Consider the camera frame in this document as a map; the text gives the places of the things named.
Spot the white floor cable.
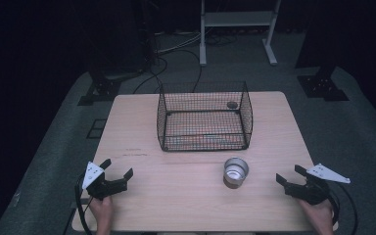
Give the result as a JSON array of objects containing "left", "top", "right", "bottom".
[{"left": 155, "top": 29, "right": 210, "bottom": 56}]

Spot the white metal table frame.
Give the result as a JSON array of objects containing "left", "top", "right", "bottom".
[{"left": 199, "top": 0, "right": 283, "bottom": 68}]

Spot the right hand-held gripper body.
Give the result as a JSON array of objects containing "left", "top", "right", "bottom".
[{"left": 283, "top": 163, "right": 352, "bottom": 207}]

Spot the silver metal cup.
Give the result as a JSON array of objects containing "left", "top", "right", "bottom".
[{"left": 222, "top": 157, "right": 250, "bottom": 189}]

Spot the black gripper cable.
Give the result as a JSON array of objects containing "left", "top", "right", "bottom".
[
  {"left": 73, "top": 173, "right": 94, "bottom": 235},
  {"left": 325, "top": 182, "right": 359, "bottom": 235}
]

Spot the black floor cable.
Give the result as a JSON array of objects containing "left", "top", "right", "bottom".
[{"left": 131, "top": 48, "right": 204, "bottom": 95}]

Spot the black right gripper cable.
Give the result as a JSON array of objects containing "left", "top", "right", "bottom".
[{"left": 325, "top": 182, "right": 359, "bottom": 235}]

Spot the black stand base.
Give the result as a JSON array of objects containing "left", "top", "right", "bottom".
[
  {"left": 76, "top": 61, "right": 145, "bottom": 107},
  {"left": 295, "top": 64, "right": 351, "bottom": 103}
]

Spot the person's left hand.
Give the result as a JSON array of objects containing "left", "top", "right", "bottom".
[{"left": 89, "top": 195, "right": 115, "bottom": 235}]

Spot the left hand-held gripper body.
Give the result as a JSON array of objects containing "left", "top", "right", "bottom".
[{"left": 81, "top": 161, "right": 128, "bottom": 202}]

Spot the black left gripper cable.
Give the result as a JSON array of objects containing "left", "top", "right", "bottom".
[{"left": 73, "top": 173, "right": 94, "bottom": 235}]

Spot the person's right hand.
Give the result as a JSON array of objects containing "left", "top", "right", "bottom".
[{"left": 297, "top": 197, "right": 336, "bottom": 235}]

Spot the black wire mesh basket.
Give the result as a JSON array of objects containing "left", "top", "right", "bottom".
[{"left": 156, "top": 80, "right": 255, "bottom": 153}]

